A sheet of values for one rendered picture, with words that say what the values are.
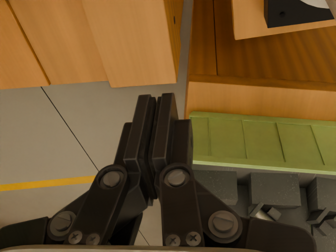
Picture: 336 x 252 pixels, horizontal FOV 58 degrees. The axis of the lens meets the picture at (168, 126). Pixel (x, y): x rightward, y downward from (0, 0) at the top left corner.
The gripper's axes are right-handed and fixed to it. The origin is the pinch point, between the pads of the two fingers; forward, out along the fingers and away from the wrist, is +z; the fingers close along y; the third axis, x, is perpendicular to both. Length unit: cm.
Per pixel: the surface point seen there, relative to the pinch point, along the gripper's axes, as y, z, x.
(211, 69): 2, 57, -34
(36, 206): -170, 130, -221
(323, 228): 30, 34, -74
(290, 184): 22, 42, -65
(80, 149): -97, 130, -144
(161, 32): -6.4, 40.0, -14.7
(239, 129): 8, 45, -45
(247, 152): 9, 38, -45
